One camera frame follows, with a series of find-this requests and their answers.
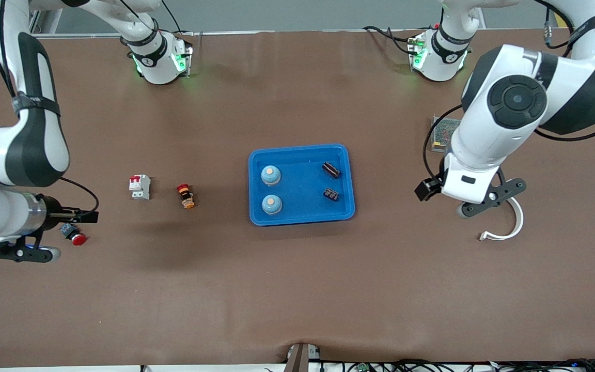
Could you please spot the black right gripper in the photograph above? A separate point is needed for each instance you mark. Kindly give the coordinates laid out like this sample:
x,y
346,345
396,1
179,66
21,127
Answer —
x,y
58,215

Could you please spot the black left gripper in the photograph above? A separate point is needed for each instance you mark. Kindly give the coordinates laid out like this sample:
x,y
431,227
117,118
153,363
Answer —
x,y
424,189

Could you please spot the blue bell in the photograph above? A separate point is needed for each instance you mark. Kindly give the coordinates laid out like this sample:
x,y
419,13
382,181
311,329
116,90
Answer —
x,y
271,205
270,175

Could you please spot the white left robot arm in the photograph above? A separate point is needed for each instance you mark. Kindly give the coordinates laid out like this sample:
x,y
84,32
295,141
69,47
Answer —
x,y
483,139

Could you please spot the blue plastic tray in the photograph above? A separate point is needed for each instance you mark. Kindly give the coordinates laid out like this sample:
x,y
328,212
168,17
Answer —
x,y
302,186

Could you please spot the metal mesh power supply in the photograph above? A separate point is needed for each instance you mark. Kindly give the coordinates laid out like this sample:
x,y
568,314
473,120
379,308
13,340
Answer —
x,y
439,135

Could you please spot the white red circuit breaker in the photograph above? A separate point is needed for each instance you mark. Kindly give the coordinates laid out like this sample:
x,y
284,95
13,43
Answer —
x,y
140,187

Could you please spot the white curved plastic piece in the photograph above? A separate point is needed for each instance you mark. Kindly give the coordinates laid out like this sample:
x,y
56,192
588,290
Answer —
x,y
518,223

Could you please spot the brown table mat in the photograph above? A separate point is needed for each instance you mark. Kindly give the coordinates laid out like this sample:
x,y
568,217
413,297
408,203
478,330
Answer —
x,y
297,289

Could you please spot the red push button switch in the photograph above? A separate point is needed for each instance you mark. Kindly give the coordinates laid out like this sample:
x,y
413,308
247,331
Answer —
x,y
76,237

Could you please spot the orange red emergency stop switch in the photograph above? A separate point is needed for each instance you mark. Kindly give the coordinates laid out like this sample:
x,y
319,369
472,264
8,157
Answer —
x,y
186,197

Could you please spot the metal table edge bracket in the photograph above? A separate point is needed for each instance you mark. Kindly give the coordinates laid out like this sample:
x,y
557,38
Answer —
x,y
300,357

